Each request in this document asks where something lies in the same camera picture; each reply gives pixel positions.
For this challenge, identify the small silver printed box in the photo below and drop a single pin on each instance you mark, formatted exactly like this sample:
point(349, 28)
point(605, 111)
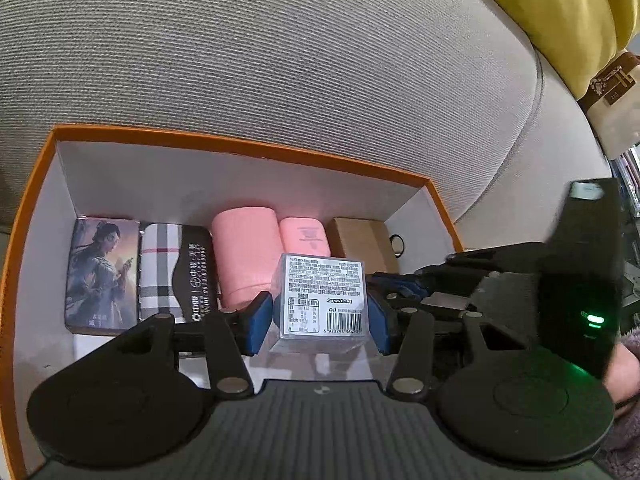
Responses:
point(319, 305)

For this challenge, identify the pink pump lotion bottle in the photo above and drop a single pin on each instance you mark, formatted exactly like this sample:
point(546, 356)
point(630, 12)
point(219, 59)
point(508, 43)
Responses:
point(304, 236)

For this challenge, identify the person's right hand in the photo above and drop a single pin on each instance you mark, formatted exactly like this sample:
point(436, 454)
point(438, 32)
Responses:
point(622, 379)

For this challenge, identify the pink cylindrical cup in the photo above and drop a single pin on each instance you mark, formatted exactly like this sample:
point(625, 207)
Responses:
point(247, 247)

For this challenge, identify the yellow pillow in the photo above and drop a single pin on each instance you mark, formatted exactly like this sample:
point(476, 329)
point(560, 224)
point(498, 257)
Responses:
point(577, 37)

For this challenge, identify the brown cardboard box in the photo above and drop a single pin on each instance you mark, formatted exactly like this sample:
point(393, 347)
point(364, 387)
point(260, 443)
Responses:
point(367, 241)

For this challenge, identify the illustrated lady card box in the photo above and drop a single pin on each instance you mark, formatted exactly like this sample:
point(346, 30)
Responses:
point(101, 295)

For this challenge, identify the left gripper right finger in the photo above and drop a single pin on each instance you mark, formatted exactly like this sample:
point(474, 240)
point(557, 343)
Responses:
point(407, 334)

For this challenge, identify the plaid check case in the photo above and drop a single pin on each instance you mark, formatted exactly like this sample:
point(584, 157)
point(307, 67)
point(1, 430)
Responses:
point(176, 272)

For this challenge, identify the orange cardboard box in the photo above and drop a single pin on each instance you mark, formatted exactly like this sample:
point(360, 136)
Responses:
point(172, 177)

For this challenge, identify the cream mini suitcase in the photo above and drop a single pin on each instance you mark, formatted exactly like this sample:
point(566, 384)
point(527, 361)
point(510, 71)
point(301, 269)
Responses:
point(611, 104)

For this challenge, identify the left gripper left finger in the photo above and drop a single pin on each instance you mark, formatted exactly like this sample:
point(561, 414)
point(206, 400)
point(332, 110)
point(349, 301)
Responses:
point(224, 339)

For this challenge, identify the stack of magazines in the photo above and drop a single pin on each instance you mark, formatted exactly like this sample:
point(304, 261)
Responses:
point(626, 169)

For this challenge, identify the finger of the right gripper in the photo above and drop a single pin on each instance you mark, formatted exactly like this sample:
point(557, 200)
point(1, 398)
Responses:
point(405, 286)

